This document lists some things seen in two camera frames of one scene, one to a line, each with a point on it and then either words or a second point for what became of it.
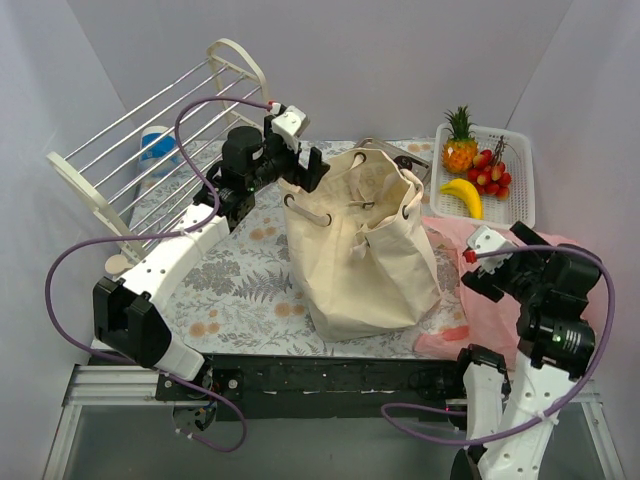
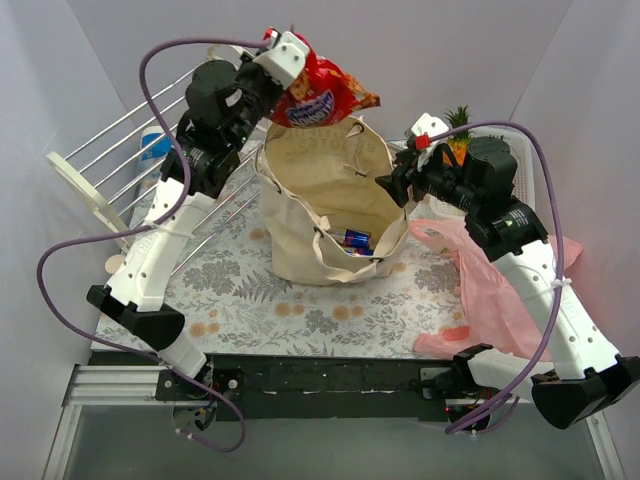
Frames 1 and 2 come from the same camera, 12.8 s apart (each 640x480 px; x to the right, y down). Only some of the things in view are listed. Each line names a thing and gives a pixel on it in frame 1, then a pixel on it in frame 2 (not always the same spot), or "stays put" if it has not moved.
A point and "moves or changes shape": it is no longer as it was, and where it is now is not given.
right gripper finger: [482, 286] → [397, 185]
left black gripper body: [311, 166] → [273, 88]
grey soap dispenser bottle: [117, 263] stays put
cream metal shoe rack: [147, 173] stays put
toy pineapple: [460, 149] stays put
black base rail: [322, 387] stays put
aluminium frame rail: [116, 386] stays put
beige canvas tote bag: [361, 261] moves or changes shape
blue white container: [159, 156] stays put
